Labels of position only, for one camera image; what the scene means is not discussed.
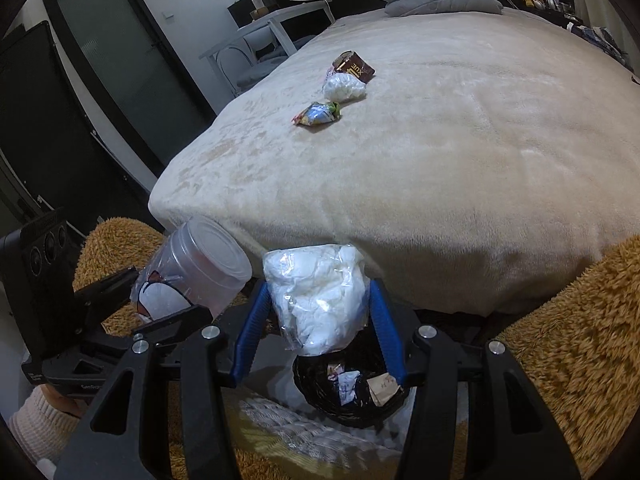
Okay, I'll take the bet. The clear plastic cup red print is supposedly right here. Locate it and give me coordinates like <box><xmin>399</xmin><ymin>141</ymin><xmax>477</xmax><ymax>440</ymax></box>
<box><xmin>130</xmin><ymin>217</ymin><xmax>252</xmax><ymax>323</ymax></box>

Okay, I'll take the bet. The colourful snack wrapper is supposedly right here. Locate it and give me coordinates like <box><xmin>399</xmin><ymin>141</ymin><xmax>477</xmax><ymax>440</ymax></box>
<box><xmin>292</xmin><ymin>101</ymin><xmax>341</xmax><ymax>127</ymax></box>

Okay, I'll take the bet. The brown chocolate snack box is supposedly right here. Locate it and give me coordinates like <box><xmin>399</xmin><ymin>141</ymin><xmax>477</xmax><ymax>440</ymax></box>
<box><xmin>332</xmin><ymin>51</ymin><xmax>375</xmax><ymax>84</ymax></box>

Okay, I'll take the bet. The brown paper bag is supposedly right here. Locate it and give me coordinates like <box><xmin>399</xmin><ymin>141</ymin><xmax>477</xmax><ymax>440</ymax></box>
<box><xmin>367</xmin><ymin>373</ymin><xmax>402</xmax><ymax>408</ymax></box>

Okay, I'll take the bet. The white blue printed packet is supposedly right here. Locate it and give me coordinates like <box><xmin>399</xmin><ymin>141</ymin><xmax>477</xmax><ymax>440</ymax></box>
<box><xmin>337</xmin><ymin>370</ymin><xmax>360</xmax><ymax>405</ymax></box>

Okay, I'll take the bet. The left cream knit sleeve forearm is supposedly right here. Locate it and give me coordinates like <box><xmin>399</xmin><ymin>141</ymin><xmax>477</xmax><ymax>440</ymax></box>
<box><xmin>8</xmin><ymin>385</ymin><xmax>80</xmax><ymax>464</ymax></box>

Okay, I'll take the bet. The black-lined trash bin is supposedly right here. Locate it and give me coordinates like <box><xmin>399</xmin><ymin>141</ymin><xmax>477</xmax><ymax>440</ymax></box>
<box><xmin>292</xmin><ymin>328</ymin><xmax>408</xmax><ymax>429</ymax></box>

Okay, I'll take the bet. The left hand bare skin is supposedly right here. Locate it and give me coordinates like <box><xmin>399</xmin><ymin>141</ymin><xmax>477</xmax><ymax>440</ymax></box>
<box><xmin>39</xmin><ymin>384</ymin><xmax>88</xmax><ymax>418</ymax></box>

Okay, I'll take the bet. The black cabinet with speakers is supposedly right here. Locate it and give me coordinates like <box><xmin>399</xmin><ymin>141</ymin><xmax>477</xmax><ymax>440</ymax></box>
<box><xmin>1</xmin><ymin>22</ymin><xmax>162</xmax><ymax>235</ymax></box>

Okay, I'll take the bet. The brown fluffy rug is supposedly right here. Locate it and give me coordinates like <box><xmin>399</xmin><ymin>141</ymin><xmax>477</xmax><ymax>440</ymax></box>
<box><xmin>71</xmin><ymin>216</ymin><xmax>640</xmax><ymax>480</ymax></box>

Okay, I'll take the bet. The dark frosted glass door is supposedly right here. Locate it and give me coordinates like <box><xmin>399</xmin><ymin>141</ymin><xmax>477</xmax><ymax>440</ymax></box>
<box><xmin>42</xmin><ymin>0</ymin><xmax>216</xmax><ymax>176</ymax></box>

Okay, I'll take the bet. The beige plush bed blanket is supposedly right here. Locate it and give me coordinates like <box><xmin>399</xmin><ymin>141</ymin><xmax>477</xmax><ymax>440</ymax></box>
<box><xmin>149</xmin><ymin>10</ymin><xmax>639</xmax><ymax>315</ymax></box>

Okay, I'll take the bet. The grey cushioned metal chair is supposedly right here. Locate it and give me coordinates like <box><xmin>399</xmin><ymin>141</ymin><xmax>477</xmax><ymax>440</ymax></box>
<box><xmin>214</xmin><ymin>26</ymin><xmax>288</xmax><ymax>96</ymax></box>

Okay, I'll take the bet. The white metal side table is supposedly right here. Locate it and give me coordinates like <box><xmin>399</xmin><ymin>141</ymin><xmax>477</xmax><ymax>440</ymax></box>
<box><xmin>198</xmin><ymin>0</ymin><xmax>335</xmax><ymax>98</ymax></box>

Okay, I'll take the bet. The small box on headboard shelf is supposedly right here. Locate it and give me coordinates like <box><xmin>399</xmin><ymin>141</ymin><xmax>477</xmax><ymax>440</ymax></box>
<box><xmin>250</xmin><ymin>0</ymin><xmax>280</xmax><ymax>21</ymax></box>

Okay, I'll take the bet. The pile of clothes by bed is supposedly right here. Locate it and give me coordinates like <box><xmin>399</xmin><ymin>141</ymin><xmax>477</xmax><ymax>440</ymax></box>
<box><xmin>566</xmin><ymin>22</ymin><xmax>631</xmax><ymax>70</ymax></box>

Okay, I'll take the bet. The cluttered dark nightstand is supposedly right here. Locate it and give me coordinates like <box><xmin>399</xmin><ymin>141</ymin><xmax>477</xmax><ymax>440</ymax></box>
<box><xmin>532</xmin><ymin>0</ymin><xmax>584</xmax><ymax>25</ymax></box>

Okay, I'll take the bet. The lower grey pillow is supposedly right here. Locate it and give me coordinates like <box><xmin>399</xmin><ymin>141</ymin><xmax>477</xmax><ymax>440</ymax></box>
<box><xmin>385</xmin><ymin>0</ymin><xmax>502</xmax><ymax>18</ymax></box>

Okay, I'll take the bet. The cream window curtain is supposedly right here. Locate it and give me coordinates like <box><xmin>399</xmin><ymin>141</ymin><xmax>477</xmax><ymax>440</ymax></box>
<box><xmin>574</xmin><ymin>0</ymin><xmax>639</xmax><ymax>76</ymax></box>

